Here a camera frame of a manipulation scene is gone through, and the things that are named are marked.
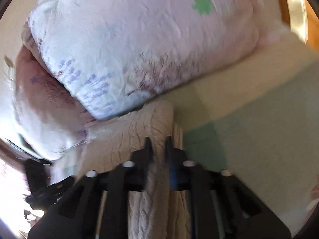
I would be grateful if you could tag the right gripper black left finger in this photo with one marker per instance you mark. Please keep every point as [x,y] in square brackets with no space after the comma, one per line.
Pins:
[95,206]

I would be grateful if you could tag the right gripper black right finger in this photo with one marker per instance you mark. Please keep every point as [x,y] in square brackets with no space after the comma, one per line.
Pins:
[220,206]

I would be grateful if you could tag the beige cable knit sweater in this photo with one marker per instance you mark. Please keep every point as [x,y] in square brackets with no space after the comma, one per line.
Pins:
[156,212]

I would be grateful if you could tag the left floral pink pillow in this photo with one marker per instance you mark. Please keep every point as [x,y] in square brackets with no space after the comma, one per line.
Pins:
[51,120]

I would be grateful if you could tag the floral pink pillow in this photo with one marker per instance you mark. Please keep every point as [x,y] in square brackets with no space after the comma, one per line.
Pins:
[51,120]
[114,55]

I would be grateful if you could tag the pastel patchwork bed sheet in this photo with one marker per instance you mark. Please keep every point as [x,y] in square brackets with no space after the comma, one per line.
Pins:
[259,119]

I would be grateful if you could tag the right floral pink pillow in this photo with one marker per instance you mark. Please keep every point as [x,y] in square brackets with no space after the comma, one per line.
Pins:
[114,55]

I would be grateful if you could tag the wooden headboard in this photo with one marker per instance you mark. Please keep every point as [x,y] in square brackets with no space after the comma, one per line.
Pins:
[302,19]

